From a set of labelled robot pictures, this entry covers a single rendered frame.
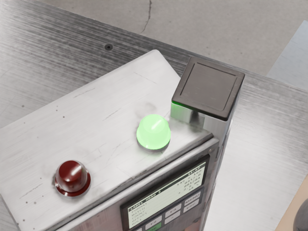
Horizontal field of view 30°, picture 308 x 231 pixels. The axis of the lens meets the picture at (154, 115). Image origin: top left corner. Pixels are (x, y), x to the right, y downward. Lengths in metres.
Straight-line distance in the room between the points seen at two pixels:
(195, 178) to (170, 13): 1.98
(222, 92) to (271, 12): 2.06
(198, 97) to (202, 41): 1.92
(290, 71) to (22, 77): 0.58
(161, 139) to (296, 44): 0.94
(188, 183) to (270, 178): 0.69
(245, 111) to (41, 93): 0.43
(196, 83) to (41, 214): 0.15
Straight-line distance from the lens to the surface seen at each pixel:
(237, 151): 1.17
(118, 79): 0.47
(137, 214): 0.46
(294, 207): 1.10
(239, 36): 2.39
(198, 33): 2.38
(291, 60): 1.31
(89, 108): 0.46
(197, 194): 0.53
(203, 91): 0.44
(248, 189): 1.14
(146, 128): 0.42
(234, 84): 0.44
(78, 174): 0.41
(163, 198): 0.47
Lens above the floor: 1.87
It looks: 60 degrees down
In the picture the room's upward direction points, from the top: 1 degrees clockwise
